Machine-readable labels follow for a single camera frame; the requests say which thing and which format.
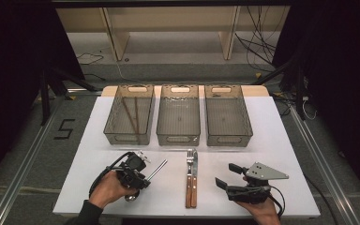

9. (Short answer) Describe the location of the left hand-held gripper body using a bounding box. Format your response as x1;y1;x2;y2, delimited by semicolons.
115;150;152;188

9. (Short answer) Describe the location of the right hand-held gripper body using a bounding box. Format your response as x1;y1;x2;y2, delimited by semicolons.
226;161;290;204

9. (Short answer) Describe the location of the long metal spoon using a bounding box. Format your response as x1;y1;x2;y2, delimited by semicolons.
125;158;169;203

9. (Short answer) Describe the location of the wooden-handled metal knife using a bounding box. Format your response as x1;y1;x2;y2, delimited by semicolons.
190;149;199;209

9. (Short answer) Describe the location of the wooden-handled metal fork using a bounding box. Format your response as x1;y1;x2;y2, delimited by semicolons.
185;149;195;209

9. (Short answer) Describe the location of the smoky clear plastic bin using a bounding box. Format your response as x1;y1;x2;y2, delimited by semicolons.
156;83;202;147
103;83;156;146
203;83;254;148

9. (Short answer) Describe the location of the person's left hand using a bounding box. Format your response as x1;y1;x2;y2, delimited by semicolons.
88;171;139;210

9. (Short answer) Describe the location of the person's right hand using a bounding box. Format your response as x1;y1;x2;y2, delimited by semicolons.
235;195;281;225

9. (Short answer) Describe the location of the white table cover sheet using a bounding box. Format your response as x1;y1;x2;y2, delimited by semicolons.
52;96;322;218

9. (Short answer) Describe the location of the black metal stand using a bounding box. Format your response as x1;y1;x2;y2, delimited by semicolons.
38;67;99;126
252;59;308;122

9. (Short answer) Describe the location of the dark curtain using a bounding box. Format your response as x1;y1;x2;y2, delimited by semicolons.
0;0;86;192
271;0;360;208

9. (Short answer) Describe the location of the beige wooden shelf unit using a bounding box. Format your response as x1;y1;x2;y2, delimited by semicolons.
55;6;292;62

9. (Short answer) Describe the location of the right hand-held gripper cable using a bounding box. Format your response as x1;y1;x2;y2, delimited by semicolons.
268;186;286;218

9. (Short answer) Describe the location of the aluminium floor rail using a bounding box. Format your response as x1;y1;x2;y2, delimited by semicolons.
0;97;66;225
289;106;360;225

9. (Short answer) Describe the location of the white cable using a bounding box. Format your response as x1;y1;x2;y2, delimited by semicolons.
302;96;318;122

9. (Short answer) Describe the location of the thin black floor cable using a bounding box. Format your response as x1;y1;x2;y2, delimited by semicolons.
76;52;106;67

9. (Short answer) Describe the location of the bundle of black cables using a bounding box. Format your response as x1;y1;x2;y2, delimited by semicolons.
233;6;283;73

